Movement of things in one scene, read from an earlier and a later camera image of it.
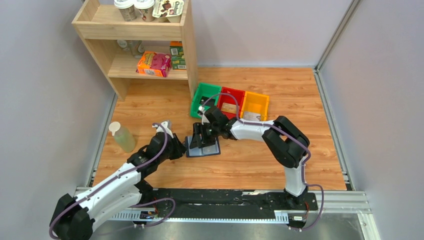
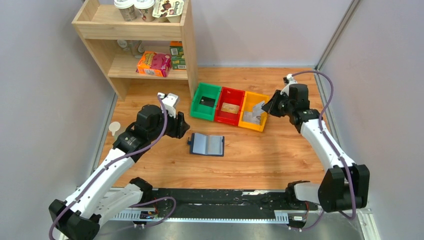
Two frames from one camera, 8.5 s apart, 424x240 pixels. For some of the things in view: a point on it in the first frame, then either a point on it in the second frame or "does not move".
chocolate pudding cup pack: [168, 11] does not move
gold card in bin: [229, 108] does not move
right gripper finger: [199, 137] → [272, 107]
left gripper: [180, 148] → [180, 126]
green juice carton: [176, 51] does not move
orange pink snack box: [154, 63] does not move
